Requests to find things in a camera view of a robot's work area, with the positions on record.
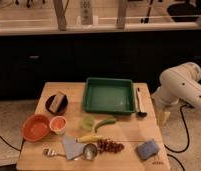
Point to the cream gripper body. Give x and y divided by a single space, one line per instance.
162 116

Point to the blue sponge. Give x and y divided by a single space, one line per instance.
148 149

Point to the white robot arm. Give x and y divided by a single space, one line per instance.
177 83

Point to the green plastic tray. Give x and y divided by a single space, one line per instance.
109 96

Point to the green toy pepper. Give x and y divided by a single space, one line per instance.
104 122

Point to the toy grape bunch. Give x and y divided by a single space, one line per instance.
105 145

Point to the yellow toy corn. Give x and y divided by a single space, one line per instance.
89 138

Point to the light green cup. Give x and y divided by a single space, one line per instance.
87 123

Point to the metal measuring cup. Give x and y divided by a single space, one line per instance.
89 152

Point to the wooden table board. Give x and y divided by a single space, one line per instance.
130 130

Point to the blue grey cloth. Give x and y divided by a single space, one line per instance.
72 148

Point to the small orange cup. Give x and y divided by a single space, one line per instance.
58 124

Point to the brown block on plate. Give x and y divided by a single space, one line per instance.
58 99

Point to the metal fork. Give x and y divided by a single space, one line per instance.
51 153

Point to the orange bowl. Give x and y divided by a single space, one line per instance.
35 128

